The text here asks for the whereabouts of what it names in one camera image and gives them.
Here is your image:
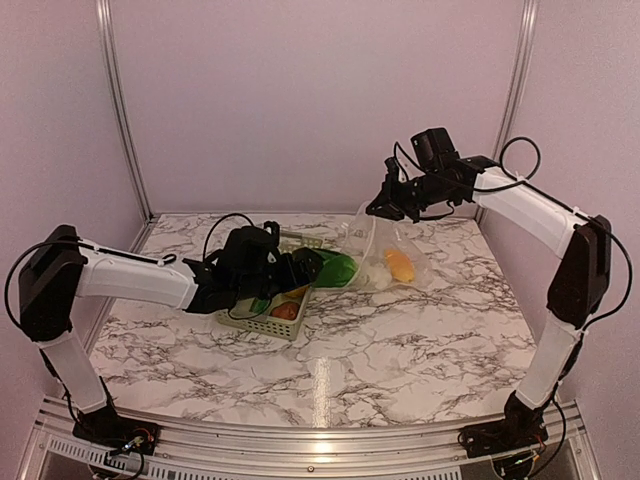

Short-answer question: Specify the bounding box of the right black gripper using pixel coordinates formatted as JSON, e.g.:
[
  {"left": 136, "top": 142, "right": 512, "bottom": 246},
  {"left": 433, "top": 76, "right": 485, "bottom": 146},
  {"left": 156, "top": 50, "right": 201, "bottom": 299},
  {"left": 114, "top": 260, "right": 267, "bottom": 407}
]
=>
[{"left": 365, "top": 171, "right": 456, "bottom": 222}]

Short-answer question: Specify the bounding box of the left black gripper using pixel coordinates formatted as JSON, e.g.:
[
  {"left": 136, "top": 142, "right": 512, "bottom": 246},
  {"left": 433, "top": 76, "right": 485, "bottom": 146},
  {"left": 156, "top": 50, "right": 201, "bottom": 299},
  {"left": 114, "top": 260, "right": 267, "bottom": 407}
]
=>
[{"left": 234, "top": 247, "right": 323, "bottom": 302}]

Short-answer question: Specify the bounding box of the clear zip top bag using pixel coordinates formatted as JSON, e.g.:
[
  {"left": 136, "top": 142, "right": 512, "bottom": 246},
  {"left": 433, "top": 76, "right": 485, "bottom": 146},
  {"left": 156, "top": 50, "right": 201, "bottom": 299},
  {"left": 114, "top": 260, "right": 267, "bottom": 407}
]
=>
[{"left": 341, "top": 201, "right": 435, "bottom": 292}]

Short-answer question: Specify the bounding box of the green white bok choy toy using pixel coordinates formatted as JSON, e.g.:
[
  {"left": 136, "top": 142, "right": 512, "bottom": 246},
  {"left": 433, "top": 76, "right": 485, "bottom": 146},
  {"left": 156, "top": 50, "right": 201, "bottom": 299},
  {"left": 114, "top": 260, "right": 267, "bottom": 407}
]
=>
[{"left": 312, "top": 249, "right": 392, "bottom": 291}]

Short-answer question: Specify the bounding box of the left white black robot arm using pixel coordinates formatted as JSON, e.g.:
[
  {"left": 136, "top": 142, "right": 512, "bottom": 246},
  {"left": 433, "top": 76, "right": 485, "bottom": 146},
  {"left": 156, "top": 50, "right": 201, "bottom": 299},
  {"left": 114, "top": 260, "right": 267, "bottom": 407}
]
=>
[{"left": 7, "top": 222, "right": 323, "bottom": 445}]

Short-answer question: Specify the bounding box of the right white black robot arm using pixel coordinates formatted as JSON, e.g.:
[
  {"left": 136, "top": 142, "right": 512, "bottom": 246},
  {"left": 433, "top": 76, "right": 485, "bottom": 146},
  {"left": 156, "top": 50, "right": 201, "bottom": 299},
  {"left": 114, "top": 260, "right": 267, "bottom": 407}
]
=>
[{"left": 366, "top": 155, "right": 611, "bottom": 458}]

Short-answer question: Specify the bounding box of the yellow lemon toy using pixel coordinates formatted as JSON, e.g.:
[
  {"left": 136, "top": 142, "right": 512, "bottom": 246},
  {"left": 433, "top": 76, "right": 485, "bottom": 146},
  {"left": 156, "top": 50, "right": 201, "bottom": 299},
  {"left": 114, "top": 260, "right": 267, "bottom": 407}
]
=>
[{"left": 284, "top": 285, "right": 309, "bottom": 298}]

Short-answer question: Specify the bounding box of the pale green perforated basket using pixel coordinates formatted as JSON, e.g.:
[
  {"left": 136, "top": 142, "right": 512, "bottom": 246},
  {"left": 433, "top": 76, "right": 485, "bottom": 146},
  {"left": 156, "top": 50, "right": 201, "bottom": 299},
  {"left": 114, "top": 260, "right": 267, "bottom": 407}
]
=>
[{"left": 214, "top": 230, "right": 325, "bottom": 343}]

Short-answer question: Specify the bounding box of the brown red potato toy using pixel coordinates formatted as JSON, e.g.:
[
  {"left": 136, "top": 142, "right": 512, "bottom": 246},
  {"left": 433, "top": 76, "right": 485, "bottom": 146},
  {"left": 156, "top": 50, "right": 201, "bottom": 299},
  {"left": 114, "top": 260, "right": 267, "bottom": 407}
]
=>
[{"left": 270, "top": 301, "right": 300, "bottom": 321}]

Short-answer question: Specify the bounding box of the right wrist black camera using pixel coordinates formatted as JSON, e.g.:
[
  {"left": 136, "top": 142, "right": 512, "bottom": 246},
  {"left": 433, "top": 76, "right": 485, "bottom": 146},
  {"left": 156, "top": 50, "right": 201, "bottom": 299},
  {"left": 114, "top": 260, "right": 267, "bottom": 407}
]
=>
[{"left": 410, "top": 127, "right": 460, "bottom": 171}]

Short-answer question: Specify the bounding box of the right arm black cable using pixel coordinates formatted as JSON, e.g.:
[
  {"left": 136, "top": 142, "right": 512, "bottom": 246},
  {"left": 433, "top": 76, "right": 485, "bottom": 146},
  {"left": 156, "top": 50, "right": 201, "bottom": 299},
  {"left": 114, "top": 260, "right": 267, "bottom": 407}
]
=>
[{"left": 472, "top": 136, "right": 632, "bottom": 331}]

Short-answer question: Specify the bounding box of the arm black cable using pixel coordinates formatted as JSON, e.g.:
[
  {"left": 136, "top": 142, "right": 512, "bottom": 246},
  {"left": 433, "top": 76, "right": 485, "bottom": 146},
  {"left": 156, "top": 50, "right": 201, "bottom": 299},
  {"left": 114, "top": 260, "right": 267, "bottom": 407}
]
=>
[
  {"left": 472, "top": 136, "right": 632, "bottom": 331},
  {"left": 4, "top": 239, "right": 81, "bottom": 341}
]

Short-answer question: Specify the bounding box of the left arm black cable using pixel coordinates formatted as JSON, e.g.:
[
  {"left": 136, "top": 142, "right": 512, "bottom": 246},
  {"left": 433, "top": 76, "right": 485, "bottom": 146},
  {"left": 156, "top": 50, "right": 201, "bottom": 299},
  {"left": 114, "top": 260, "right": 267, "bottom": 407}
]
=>
[{"left": 4, "top": 239, "right": 81, "bottom": 341}]

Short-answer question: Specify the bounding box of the right aluminium frame post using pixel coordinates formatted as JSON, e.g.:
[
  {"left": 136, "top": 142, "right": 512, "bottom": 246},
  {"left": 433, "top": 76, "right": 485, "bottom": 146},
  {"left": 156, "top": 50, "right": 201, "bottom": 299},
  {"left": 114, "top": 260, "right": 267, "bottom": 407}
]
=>
[{"left": 493, "top": 0, "right": 540, "bottom": 156}]

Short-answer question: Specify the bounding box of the front aluminium rail base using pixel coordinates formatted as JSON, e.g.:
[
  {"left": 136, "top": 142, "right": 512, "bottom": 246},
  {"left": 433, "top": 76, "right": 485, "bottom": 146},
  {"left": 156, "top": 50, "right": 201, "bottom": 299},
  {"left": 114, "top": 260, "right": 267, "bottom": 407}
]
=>
[{"left": 19, "top": 394, "right": 601, "bottom": 480}]

